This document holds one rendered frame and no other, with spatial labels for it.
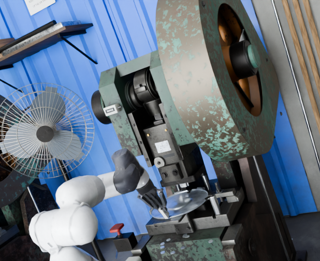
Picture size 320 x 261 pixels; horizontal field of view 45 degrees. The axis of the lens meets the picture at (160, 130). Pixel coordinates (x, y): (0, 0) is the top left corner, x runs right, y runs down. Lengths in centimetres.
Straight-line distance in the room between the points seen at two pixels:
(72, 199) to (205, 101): 56
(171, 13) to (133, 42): 173
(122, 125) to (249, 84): 67
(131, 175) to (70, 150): 102
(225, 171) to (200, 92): 80
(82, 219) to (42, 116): 133
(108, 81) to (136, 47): 133
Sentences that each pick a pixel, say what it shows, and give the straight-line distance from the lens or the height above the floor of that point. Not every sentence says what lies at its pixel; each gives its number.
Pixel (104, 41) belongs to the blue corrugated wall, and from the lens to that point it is 328.
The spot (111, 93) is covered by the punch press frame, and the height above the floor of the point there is 138.
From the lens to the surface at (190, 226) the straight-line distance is 188.
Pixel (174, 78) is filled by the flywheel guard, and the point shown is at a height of 137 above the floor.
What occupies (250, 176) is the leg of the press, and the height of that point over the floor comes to 72.
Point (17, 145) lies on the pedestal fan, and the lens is 244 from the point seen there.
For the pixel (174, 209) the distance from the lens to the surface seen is 185.
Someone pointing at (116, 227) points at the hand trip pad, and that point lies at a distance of 199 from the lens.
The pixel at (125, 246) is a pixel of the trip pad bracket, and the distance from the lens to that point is 201.
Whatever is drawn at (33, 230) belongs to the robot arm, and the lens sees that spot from 124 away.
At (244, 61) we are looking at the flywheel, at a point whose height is 133.
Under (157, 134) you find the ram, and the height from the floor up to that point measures 113.
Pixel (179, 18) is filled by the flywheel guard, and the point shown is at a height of 156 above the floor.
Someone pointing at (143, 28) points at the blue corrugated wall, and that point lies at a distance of 311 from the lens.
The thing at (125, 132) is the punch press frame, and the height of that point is 119.
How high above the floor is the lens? 143
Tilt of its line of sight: 9 degrees down
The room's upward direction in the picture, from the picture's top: 20 degrees counter-clockwise
